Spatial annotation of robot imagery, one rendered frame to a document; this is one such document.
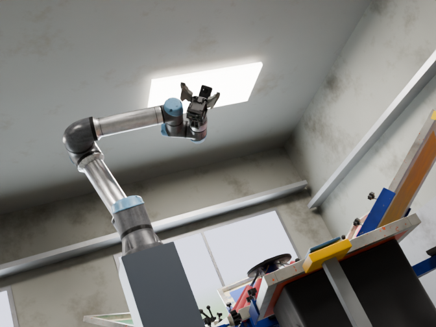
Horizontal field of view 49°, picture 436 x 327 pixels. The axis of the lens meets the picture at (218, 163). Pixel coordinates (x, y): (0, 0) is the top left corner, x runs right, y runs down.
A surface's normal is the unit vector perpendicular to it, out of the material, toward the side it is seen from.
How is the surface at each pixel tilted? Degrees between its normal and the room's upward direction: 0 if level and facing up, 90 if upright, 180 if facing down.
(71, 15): 180
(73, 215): 90
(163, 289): 90
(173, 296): 90
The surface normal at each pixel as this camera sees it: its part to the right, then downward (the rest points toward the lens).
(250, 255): 0.22, -0.52
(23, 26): 0.37, 0.83
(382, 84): -0.90, 0.22
